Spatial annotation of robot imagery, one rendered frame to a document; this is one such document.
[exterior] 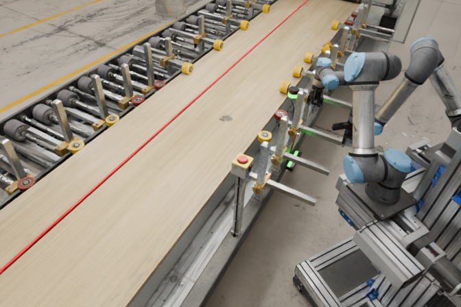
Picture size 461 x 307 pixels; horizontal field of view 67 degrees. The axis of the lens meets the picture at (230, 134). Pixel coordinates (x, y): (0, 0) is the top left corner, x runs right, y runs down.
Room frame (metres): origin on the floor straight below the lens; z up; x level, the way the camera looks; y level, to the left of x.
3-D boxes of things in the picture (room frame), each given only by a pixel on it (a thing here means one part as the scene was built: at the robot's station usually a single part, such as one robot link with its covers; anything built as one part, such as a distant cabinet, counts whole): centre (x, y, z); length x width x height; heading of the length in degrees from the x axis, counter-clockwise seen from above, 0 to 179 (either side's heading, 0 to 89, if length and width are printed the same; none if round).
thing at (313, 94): (1.68, -0.48, 1.15); 0.09 x 0.08 x 0.12; 173
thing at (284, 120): (1.50, -0.29, 0.87); 0.04 x 0.04 x 0.48; 63
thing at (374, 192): (1.07, -0.70, 1.09); 0.15 x 0.15 x 0.10
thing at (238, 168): (1.05, -0.06, 1.18); 0.07 x 0.07 x 0.08; 63
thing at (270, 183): (1.27, -0.27, 0.80); 0.44 x 0.03 x 0.04; 63
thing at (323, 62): (1.69, -0.48, 1.31); 0.09 x 0.08 x 0.11; 8
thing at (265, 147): (1.28, -0.17, 0.88); 0.04 x 0.04 x 0.48; 63
